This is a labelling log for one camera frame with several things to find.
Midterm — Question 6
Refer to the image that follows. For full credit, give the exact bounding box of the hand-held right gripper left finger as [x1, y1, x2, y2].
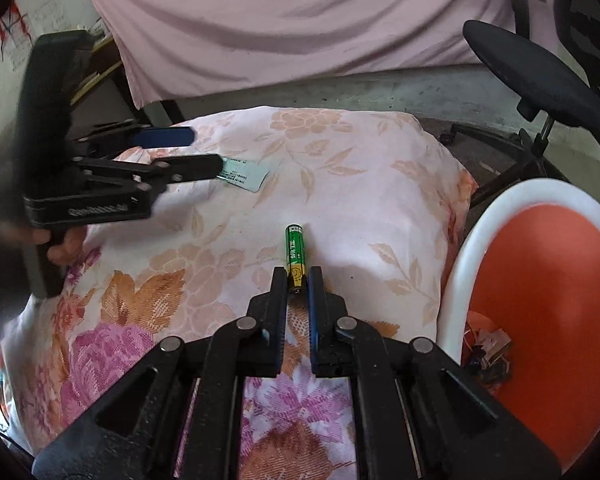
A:
[32, 266, 288, 480]

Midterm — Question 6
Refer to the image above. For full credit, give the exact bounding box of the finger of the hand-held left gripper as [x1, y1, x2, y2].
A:
[74, 153, 225, 189]
[77, 119, 197, 154]

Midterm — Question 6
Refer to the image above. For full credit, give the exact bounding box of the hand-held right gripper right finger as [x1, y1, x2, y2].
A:
[307, 266, 564, 480]

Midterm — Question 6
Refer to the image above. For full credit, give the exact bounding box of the small white green packet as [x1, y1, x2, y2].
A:
[218, 157, 271, 194]

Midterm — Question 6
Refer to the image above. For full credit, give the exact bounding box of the green battery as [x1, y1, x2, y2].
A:
[284, 223, 307, 295]

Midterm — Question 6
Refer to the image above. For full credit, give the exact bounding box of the white orange plastic bin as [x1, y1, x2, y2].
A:
[439, 178, 600, 472]

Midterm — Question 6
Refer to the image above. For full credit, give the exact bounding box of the person's left hand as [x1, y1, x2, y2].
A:
[0, 221, 89, 267]

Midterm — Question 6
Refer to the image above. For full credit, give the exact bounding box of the wooden desk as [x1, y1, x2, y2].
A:
[69, 34, 132, 112]

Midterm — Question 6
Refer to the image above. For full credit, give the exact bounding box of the red hanging decoration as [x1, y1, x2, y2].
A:
[0, 0, 34, 45]

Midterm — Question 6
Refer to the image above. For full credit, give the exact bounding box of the pile of paper scraps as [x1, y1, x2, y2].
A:
[461, 310, 515, 387]

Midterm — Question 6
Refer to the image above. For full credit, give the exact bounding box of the pink hanging cloth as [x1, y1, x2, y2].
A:
[74, 0, 564, 112]

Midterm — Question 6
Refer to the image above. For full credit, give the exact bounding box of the black office chair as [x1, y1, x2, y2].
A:
[440, 0, 600, 208]

